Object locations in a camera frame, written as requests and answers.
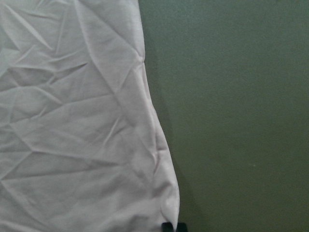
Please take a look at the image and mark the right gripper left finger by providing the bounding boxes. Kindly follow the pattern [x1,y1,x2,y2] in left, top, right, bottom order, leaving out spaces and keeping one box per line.
[161,222,173,232]

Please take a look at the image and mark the pink Snoopy t-shirt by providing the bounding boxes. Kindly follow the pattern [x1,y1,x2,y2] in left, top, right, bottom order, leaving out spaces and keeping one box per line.
[0,0,180,232]

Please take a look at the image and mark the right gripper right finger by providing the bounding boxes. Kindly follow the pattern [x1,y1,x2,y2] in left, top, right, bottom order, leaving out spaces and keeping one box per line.
[176,222,188,232]

